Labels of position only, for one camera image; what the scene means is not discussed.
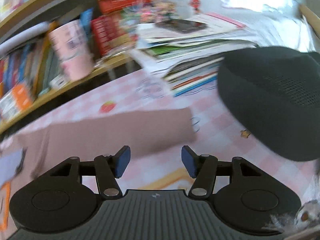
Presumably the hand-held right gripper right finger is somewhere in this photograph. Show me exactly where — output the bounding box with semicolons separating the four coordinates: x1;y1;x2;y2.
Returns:
181;145;263;199

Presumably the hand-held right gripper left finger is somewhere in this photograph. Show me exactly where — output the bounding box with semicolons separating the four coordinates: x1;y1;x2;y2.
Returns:
47;145;131;200

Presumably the brown cardboard box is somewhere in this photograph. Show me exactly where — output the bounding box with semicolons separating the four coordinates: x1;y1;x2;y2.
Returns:
15;107;198;180

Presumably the pink checkered tablecloth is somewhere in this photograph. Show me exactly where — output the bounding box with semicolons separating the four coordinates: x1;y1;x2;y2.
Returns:
0;69;320;240

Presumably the wooden shelf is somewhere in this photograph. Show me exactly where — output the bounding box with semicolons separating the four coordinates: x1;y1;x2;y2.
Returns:
0;0;162;135

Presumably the stack of books and papers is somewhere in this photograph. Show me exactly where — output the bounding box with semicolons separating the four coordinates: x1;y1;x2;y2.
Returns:
130;12;258;98

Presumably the black round mesh speaker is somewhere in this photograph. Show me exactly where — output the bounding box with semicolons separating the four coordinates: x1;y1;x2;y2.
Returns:
217;45;320;162

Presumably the orange box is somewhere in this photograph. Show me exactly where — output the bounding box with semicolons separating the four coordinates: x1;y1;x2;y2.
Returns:
0;82;35;121

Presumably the pink printed cup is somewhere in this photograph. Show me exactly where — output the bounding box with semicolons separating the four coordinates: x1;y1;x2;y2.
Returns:
48;20;94;82

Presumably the red printed package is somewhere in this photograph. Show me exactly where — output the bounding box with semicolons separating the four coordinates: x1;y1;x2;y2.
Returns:
90;13;138;58

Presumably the grey plush toy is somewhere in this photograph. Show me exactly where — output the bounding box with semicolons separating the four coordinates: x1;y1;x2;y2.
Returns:
262;165;320;238

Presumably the black smartphone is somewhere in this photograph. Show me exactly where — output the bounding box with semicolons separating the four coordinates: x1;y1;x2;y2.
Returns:
155;19;208;34

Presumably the row of colourful books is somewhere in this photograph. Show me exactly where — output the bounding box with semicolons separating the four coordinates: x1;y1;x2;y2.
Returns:
0;21;64;120

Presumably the blue packet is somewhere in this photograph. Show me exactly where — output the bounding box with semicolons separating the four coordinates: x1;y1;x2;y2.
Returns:
79;8;94;46

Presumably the white paper roll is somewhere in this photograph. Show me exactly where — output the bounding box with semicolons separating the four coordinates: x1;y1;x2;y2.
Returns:
0;21;50;53

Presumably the red box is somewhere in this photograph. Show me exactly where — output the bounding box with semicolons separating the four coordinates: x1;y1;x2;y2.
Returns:
96;0;161;14

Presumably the white shiny cover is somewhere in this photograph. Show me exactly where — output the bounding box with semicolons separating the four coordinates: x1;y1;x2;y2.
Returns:
217;0;314;53

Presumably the wooden bar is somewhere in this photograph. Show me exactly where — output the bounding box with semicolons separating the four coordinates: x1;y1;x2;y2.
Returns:
299;4;320;32

